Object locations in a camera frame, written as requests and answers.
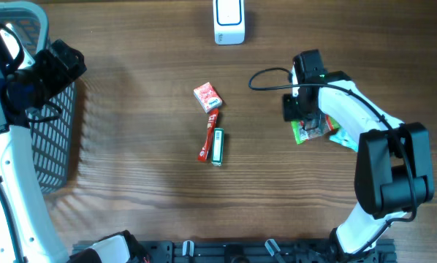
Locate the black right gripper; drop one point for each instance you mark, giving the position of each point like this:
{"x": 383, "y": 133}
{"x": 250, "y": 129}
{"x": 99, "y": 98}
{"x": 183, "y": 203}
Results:
{"x": 290, "y": 112}

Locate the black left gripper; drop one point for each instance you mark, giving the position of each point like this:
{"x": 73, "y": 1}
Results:
{"x": 62, "y": 74}

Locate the green snack bag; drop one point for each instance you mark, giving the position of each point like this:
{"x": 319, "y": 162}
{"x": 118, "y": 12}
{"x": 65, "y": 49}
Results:
{"x": 308, "y": 130}

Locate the mint wet wipes pack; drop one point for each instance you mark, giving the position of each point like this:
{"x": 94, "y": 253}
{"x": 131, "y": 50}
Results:
{"x": 343, "y": 138}

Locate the green chewing gum pack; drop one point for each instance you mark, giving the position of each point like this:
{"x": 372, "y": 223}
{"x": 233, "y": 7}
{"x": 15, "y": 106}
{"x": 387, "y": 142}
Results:
{"x": 218, "y": 147}

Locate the red small box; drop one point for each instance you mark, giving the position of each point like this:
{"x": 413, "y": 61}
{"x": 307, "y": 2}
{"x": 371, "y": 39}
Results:
{"x": 207, "y": 97}

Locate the red drink mix sachet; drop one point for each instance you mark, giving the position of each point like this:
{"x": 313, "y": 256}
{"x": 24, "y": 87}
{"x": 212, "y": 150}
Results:
{"x": 212, "y": 120}

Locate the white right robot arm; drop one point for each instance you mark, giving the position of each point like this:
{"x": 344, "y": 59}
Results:
{"x": 394, "y": 171}

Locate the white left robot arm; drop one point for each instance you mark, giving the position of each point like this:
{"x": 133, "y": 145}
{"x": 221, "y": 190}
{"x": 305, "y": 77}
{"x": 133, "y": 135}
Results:
{"x": 27, "y": 233}

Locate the white barcode scanner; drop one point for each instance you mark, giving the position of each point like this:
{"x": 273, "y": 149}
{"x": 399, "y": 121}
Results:
{"x": 229, "y": 22}

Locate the grey plastic mesh basket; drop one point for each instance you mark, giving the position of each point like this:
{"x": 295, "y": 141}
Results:
{"x": 52, "y": 131}

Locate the black mounting rail base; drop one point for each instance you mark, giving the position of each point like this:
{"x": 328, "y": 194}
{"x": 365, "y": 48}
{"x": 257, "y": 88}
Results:
{"x": 299, "y": 251}

